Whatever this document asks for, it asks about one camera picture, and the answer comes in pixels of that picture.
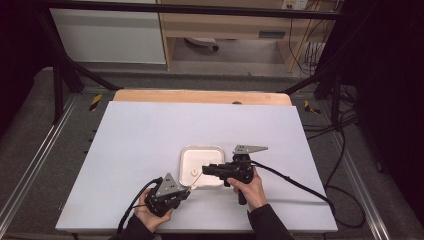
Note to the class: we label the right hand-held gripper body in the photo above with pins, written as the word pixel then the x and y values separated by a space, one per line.
pixel 238 170

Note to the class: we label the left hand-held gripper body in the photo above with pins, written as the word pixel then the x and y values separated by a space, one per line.
pixel 165 196

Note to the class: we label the white rectangular tray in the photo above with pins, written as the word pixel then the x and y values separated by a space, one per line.
pixel 206 158

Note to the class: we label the thin wooden skewer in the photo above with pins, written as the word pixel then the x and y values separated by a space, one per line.
pixel 197 180

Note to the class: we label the white puffed snack piece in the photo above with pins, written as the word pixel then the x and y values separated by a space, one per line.
pixel 194 172

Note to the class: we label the person's left hand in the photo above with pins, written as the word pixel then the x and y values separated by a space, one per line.
pixel 150 220

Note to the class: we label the person's right hand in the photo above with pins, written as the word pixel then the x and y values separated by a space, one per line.
pixel 255 195

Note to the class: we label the light wooden table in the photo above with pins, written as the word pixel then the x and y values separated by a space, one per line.
pixel 200 97

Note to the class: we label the yellow black floor tape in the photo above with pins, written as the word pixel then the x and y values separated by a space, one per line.
pixel 311 107
pixel 95 102

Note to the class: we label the office chair base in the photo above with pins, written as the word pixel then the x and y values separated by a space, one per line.
pixel 203 41

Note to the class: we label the wooden office desk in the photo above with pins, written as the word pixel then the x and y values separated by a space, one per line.
pixel 226 28

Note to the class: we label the white cabinet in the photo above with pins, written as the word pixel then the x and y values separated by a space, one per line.
pixel 106 36

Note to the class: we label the white power strip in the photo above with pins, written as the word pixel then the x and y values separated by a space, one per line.
pixel 295 4

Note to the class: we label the aluminium floor rail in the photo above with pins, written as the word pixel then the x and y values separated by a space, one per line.
pixel 36 153
pixel 361 186

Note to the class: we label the black metal frame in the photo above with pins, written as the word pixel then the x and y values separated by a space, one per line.
pixel 186 9

